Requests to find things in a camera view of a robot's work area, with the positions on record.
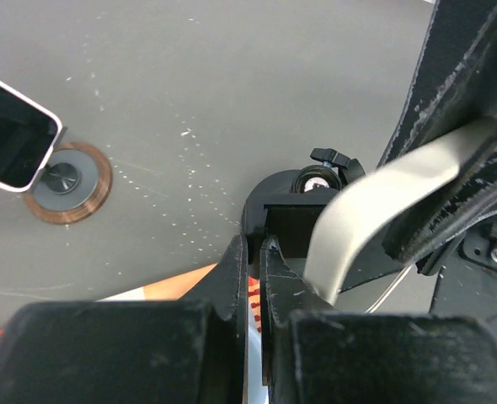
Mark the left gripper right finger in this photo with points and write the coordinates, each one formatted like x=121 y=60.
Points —
x=312 y=353

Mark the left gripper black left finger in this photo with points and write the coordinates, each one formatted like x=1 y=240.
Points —
x=189 y=350

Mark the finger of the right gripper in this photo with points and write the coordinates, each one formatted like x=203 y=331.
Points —
x=454 y=84

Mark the black round base clamp stand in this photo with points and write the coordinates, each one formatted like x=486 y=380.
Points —
x=286 y=204

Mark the grey phone stand wooden base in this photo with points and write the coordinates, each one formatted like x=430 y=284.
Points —
x=74 y=185

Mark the pink case smartphone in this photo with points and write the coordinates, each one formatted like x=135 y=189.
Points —
x=28 y=135

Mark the orange patterned cloth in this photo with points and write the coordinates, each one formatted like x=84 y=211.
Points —
x=175 y=287

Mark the light blue mug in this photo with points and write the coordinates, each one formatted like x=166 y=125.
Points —
x=257 y=393

